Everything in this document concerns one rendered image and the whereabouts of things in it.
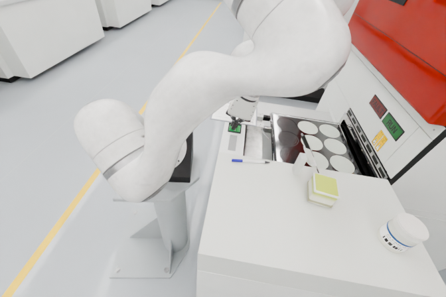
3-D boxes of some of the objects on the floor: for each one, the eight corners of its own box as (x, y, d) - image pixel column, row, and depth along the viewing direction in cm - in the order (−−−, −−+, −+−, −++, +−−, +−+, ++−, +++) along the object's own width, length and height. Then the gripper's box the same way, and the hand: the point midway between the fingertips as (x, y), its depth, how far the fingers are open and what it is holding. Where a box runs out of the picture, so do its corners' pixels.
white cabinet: (289, 185, 186) (328, 112, 131) (307, 335, 114) (411, 311, 60) (218, 173, 188) (228, 97, 134) (192, 312, 117) (191, 269, 62)
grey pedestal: (109, 278, 124) (43, 213, 70) (131, 208, 157) (98, 126, 102) (195, 278, 128) (196, 217, 74) (200, 210, 161) (202, 132, 106)
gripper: (229, 91, 74) (215, 127, 86) (267, 105, 75) (249, 138, 87) (231, 81, 79) (218, 117, 91) (267, 94, 81) (249, 127, 93)
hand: (234, 124), depth 88 cm, fingers closed
